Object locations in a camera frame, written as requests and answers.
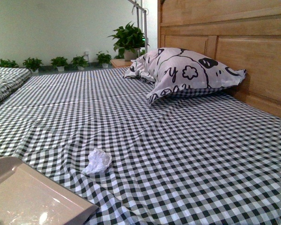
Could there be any beige plastic dustpan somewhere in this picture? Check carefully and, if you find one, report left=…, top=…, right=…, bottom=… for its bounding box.
left=0, top=157, right=98, bottom=225

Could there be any cartoon print pillow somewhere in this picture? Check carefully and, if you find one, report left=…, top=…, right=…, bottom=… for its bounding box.
left=124, top=47, right=246, bottom=104

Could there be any far wooden nightstand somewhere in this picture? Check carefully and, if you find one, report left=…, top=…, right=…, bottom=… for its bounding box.
left=111, top=59, right=132, bottom=68

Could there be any small potted plant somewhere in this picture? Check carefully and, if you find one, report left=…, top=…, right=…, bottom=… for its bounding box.
left=22, top=57, right=43, bottom=73
left=71, top=56, right=89, bottom=70
left=51, top=57, right=68, bottom=72
left=0, top=59, right=19, bottom=68
left=96, top=51, right=111, bottom=68

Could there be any crumpled white paper ball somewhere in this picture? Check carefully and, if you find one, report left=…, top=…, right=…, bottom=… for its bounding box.
left=82, top=148, right=112, bottom=175

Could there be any large potted green plant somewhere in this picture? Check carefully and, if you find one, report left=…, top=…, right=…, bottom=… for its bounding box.
left=109, top=22, right=145, bottom=61

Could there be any black white checkered bedsheet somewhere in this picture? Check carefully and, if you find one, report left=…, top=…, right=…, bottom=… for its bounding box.
left=0, top=69, right=281, bottom=225

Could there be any white metal stand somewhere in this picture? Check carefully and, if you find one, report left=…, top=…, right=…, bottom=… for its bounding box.
left=128, top=0, right=148, bottom=53

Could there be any wooden bed headboard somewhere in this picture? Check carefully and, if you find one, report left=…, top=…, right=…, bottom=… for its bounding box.
left=157, top=0, right=281, bottom=118

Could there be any folded checkered blanket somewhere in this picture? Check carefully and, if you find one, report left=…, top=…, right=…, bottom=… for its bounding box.
left=0, top=67, right=32, bottom=102

